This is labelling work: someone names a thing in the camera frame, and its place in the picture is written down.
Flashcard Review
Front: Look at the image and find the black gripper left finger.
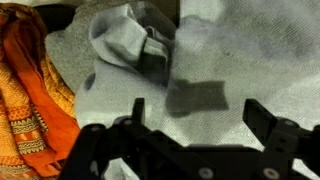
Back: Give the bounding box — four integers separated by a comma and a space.
59, 97, 201, 180

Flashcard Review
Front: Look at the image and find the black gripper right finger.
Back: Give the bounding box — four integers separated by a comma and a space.
243, 98, 320, 180

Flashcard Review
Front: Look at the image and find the light grey fleece blanket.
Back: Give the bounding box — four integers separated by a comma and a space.
73, 0, 320, 180

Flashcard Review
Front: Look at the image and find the orange patterned blanket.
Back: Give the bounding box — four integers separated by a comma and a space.
0, 3, 82, 180

